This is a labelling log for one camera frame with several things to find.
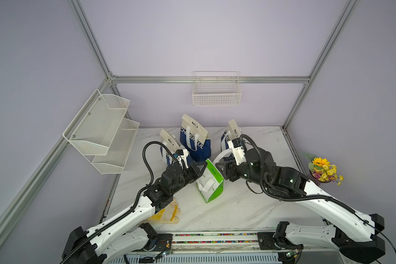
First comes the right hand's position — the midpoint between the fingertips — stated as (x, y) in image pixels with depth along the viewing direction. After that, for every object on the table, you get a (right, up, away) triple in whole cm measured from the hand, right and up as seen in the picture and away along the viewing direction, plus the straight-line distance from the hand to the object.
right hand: (223, 164), depth 66 cm
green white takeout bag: (-5, -9, +2) cm, 11 cm away
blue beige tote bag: (-24, +8, +15) cm, 29 cm away
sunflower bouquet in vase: (+43, -3, +5) cm, 43 cm away
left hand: (-7, -1, +5) cm, 8 cm away
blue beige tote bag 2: (-13, +11, +22) cm, 28 cm away
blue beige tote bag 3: (+7, +14, +20) cm, 26 cm away
